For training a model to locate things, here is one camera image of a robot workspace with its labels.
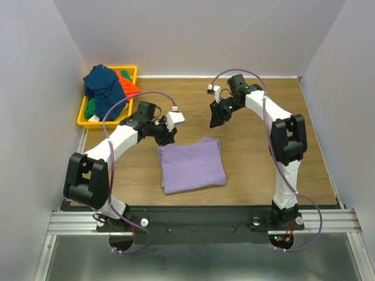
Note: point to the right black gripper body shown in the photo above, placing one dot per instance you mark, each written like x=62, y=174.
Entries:
x=225, y=108

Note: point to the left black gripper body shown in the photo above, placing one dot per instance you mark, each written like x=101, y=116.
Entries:
x=160, y=132

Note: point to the lavender t shirt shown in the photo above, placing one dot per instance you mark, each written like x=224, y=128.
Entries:
x=191, y=167

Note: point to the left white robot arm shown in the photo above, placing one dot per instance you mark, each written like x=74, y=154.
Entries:
x=90, y=175

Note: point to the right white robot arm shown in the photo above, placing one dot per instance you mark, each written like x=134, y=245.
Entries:
x=286, y=138

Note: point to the orange t shirt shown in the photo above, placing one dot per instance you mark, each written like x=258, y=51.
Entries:
x=129, y=88

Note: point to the white cloth piece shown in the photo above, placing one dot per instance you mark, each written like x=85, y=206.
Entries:
x=94, y=118

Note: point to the navy blue t shirt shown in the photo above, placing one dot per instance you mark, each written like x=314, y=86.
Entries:
x=105, y=90

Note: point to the yellow plastic bin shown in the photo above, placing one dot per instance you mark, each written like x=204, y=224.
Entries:
x=102, y=93

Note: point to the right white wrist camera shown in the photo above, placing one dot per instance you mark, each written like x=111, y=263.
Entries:
x=214, y=90

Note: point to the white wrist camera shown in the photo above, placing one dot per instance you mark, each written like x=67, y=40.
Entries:
x=174, y=118
x=214, y=90

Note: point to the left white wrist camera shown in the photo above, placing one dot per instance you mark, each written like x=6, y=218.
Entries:
x=174, y=118

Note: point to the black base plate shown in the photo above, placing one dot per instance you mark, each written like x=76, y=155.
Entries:
x=193, y=225

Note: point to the aluminium frame rail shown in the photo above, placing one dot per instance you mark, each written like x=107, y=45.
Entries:
x=71, y=220

